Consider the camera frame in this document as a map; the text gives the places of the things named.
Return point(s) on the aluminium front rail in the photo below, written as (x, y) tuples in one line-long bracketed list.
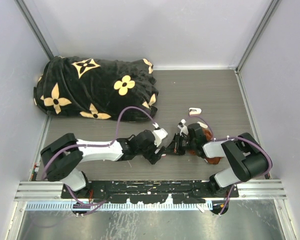
[(260, 189)]

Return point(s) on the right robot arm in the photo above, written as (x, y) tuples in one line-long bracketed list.
[(245, 156)]

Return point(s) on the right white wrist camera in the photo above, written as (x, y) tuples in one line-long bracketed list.
[(183, 128)]

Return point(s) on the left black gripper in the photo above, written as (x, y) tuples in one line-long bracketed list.
[(152, 156)]

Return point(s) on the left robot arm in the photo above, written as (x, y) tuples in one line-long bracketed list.
[(61, 158)]

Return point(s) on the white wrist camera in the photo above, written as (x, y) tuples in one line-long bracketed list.
[(183, 128), (159, 135)]

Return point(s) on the white slotted cable duct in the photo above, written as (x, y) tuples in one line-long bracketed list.
[(70, 206)]

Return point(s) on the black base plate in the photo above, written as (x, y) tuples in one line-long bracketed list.
[(151, 191)]

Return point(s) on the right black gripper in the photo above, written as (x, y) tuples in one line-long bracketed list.
[(178, 150)]

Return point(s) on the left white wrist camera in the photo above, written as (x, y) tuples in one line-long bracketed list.
[(159, 135)]

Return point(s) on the black floral plush blanket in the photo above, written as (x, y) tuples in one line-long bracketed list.
[(97, 88)]

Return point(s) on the brown cloth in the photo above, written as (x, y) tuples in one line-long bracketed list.
[(208, 135)]

